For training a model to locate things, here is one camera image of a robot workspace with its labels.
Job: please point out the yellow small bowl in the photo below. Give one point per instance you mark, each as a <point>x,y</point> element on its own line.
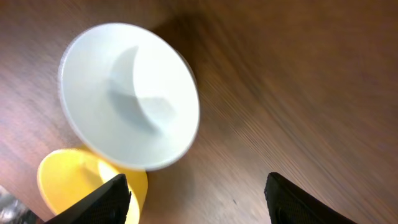
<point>66,176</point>

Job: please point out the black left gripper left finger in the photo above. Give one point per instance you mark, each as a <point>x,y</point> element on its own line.
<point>108,204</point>

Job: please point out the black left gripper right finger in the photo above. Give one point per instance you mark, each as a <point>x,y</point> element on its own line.
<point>289,204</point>

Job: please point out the white small bowl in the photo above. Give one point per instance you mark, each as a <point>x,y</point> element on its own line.
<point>129,96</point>

